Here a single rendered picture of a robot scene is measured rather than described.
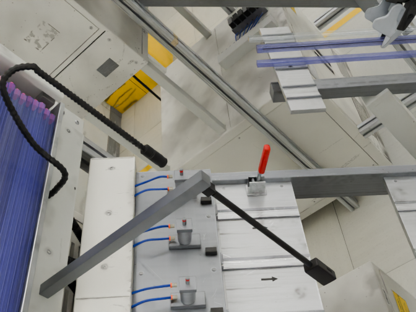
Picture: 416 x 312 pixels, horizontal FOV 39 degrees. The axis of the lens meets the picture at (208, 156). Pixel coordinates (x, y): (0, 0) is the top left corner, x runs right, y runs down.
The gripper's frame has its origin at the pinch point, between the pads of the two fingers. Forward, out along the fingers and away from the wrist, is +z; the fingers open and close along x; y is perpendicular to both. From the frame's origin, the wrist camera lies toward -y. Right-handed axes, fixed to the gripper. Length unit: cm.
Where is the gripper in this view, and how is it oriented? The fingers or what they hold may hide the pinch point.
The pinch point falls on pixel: (387, 39)
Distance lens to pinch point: 121.2
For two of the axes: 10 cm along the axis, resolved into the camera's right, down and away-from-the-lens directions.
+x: 1.1, 6.1, -7.8
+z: -2.4, 7.8, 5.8
